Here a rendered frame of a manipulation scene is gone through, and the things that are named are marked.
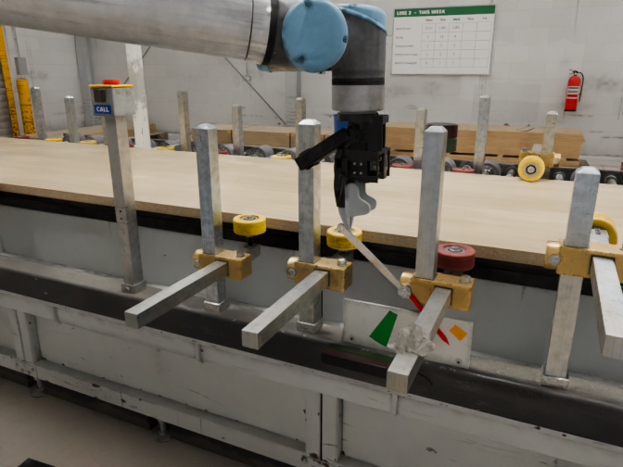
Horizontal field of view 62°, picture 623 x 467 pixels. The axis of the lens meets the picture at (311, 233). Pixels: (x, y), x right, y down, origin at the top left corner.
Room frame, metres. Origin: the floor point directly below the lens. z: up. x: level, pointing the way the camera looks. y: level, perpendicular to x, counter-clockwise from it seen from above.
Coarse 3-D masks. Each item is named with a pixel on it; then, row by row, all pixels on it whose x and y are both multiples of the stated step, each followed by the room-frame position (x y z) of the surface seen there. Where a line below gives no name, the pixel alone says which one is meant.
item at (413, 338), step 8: (400, 328) 0.72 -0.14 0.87; (408, 328) 0.72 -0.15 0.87; (416, 328) 0.70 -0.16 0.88; (400, 336) 0.68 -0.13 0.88; (408, 336) 0.68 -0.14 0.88; (416, 336) 0.69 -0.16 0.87; (424, 336) 0.69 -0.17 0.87; (392, 344) 0.68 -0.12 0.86; (400, 344) 0.67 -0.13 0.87; (408, 344) 0.68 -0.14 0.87; (416, 344) 0.68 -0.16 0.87; (424, 344) 0.67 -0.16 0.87; (432, 344) 0.68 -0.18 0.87; (400, 352) 0.66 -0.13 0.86; (416, 352) 0.66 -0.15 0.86; (424, 352) 0.66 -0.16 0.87
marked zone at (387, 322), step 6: (390, 312) 0.94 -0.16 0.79; (384, 318) 0.94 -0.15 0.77; (390, 318) 0.94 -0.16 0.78; (396, 318) 0.93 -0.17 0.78; (378, 324) 0.95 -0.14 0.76; (384, 324) 0.94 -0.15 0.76; (390, 324) 0.94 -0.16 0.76; (378, 330) 0.95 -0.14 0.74; (384, 330) 0.94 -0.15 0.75; (390, 330) 0.94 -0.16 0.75; (372, 336) 0.95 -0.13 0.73; (378, 336) 0.95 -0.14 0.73; (384, 336) 0.94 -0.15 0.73; (378, 342) 0.95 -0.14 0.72; (384, 342) 0.94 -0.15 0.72
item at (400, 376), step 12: (444, 288) 0.89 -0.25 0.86; (432, 300) 0.84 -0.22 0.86; (444, 300) 0.84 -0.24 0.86; (432, 312) 0.79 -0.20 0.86; (444, 312) 0.84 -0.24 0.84; (420, 324) 0.75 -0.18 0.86; (432, 324) 0.75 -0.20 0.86; (432, 336) 0.75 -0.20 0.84; (396, 360) 0.64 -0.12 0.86; (408, 360) 0.64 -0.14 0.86; (420, 360) 0.67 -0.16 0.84; (396, 372) 0.61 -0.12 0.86; (408, 372) 0.61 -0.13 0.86; (396, 384) 0.61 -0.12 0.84; (408, 384) 0.61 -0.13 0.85
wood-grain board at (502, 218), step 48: (0, 144) 2.60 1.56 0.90; (48, 144) 2.60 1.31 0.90; (48, 192) 1.57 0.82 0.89; (96, 192) 1.53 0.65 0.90; (144, 192) 1.53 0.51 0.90; (192, 192) 1.53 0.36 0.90; (240, 192) 1.53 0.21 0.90; (288, 192) 1.53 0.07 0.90; (384, 192) 1.53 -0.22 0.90; (480, 192) 1.52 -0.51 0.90; (528, 192) 1.52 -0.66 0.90; (384, 240) 1.12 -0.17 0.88; (480, 240) 1.06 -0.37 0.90; (528, 240) 1.06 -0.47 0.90
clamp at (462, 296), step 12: (408, 276) 0.94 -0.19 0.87; (444, 276) 0.93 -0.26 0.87; (456, 276) 0.93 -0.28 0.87; (420, 288) 0.91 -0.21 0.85; (432, 288) 0.91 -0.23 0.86; (456, 288) 0.89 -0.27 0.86; (468, 288) 0.88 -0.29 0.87; (420, 300) 0.91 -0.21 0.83; (456, 300) 0.89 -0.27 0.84; (468, 300) 0.88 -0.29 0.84
